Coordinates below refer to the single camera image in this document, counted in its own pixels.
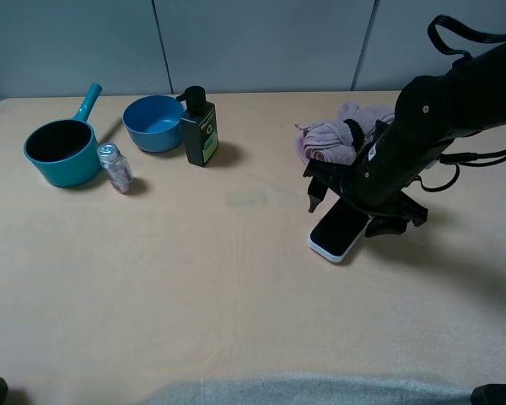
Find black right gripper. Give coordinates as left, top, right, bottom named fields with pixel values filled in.
left=303, top=145, right=428, bottom=238

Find black and white eraser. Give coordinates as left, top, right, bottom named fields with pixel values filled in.
left=308, top=199, right=371, bottom=263

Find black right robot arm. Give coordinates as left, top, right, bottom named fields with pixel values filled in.
left=304, top=15, right=506, bottom=245

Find black object bottom right corner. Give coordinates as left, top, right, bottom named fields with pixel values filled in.
left=471, top=384, right=506, bottom=405

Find rolled pink towel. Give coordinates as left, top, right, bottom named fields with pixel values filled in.
left=294, top=101, right=395, bottom=165

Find dark green pump bottle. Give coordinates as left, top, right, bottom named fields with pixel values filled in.
left=176, top=86, right=218, bottom=167

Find blue plastic bowl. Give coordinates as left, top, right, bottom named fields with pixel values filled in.
left=122, top=94, right=185, bottom=153

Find clear candy bottle silver cap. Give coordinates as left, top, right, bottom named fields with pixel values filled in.
left=97, top=143, right=134, bottom=193

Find black hair tie band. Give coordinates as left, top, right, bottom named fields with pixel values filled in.
left=343, top=119, right=365, bottom=153

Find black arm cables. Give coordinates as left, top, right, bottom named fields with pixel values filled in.
left=412, top=14, right=506, bottom=193

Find teal saucepan with handle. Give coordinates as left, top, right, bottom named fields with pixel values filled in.
left=24, top=83, right=102, bottom=187

